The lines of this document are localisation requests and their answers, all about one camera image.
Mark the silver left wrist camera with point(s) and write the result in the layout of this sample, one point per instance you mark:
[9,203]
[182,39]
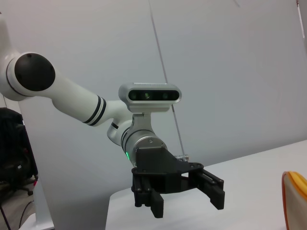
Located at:
[148,95]

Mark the beige food bag orange trim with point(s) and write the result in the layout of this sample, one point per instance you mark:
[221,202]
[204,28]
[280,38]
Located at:
[297,198]

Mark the black office chair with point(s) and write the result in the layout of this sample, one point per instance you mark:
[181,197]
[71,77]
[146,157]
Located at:
[12,143]

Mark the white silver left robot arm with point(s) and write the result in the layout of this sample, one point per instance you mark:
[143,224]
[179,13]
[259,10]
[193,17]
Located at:
[72,95]

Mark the silver left camera mount bracket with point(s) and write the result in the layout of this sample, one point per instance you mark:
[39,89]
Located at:
[141,122]

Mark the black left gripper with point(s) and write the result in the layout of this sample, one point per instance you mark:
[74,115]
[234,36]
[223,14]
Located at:
[156,165]

